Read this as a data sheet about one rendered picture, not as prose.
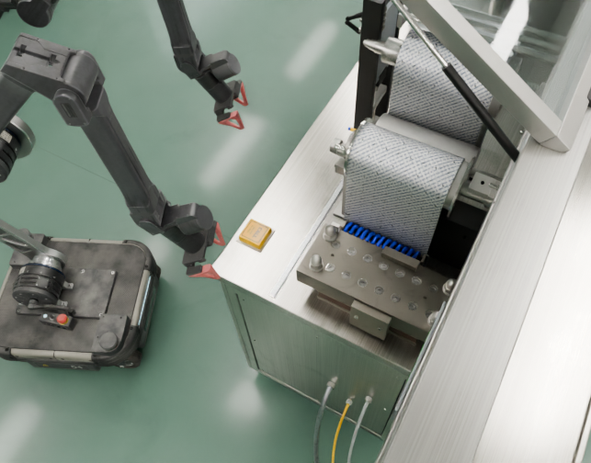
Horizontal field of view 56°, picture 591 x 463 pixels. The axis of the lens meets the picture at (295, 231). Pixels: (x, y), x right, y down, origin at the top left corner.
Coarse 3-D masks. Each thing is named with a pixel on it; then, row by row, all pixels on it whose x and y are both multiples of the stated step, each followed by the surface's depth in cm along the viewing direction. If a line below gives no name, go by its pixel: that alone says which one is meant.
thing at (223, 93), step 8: (216, 88) 155; (224, 88) 156; (232, 88) 160; (216, 96) 157; (224, 96) 157; (232, 96) 158; (216, 104) 160; (224, 104) 158; (232, 104) 157; (216, 112) 159
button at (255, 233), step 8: (248, 224) 160; (256, 224) 160; (264, 224) 160; (248, 232) 159; (256, 232) 159; (264, 232) 159; (240, 240) 160; (248, 240) 158; (256, 240) 157; (264, 240) 158
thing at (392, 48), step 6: (390, 42) 134; (396, 42) 134; (402, 42) 134; (384, 48) 134; (390, 48) 134; (396, 48) 133; (384, 54) 135; (390, 54) 134; (396, 54) 134; (384, 60) 136; (390, 60) 135; (396, 60) 134
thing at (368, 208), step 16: (352, 192) 136; (368, 192) 133; (352, 208) 142; (368, 208) 138; (384, 208) 135; (400, 208) 131; (416, 208) 128; (368, 224) 144; (384, 224) 140; (400, 224) 137; (416, 224) 133; (432, 224) 130; (400, 240) 142; (416, 240) 138
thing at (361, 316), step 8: (352, 304) 135; (360, 304) 135; (352, 312) 138; (360, 312) 135; (368, 312) 134; (376, 312) 134; (352, 320) 142; (360, 320) 139; (368, 320) 137; (376, 320) 134; (384, 320) 133; (360, 328) 143; (368, 328) 141; (376, 328) 138; (384, 328) 135; (376, 336) 142; (384, 336) 139
